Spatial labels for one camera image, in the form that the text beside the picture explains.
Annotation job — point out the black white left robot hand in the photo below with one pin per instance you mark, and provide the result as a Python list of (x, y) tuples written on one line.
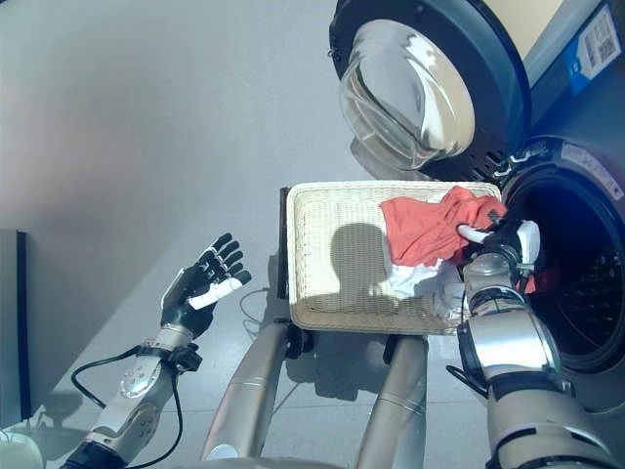
[(185, 303)]

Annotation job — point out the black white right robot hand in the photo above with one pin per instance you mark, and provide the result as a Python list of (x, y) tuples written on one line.
[(508, 242)]

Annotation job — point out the red garment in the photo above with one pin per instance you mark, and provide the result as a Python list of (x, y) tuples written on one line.
[(420, 229)]

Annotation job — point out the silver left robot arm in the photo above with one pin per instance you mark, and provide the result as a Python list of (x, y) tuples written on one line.
[(137, 376)]

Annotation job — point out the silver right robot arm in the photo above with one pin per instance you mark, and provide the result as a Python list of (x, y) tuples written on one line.
[(512, 342)]

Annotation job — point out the dark grey washing machine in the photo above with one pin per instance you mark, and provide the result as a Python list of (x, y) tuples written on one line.
[(576, 122)]

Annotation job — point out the round washing machine door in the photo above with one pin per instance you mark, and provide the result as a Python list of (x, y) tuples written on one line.
[(410, 93)]

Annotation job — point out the white garment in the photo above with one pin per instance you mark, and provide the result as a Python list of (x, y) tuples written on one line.
[(410, 278)]

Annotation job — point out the dark brown stool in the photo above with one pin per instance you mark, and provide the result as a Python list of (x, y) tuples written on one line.
[(283, 254)]

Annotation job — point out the dark edged grey panel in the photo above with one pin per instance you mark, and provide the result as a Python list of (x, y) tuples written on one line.
[(12, 317)]

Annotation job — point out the cream wicker laundry basket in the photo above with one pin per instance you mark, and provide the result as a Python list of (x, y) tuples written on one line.
[(332, 205)]

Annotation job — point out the silver robot torso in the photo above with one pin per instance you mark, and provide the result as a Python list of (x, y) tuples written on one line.
[(283, 464)]

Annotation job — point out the silver right robot leg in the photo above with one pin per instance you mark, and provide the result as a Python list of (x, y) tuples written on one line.
[(395, 396)]

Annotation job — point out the blue white energy label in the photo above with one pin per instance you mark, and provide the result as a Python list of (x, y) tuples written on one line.
[(591, 54)]

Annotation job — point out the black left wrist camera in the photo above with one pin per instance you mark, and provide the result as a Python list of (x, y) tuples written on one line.
[(188, 359)]

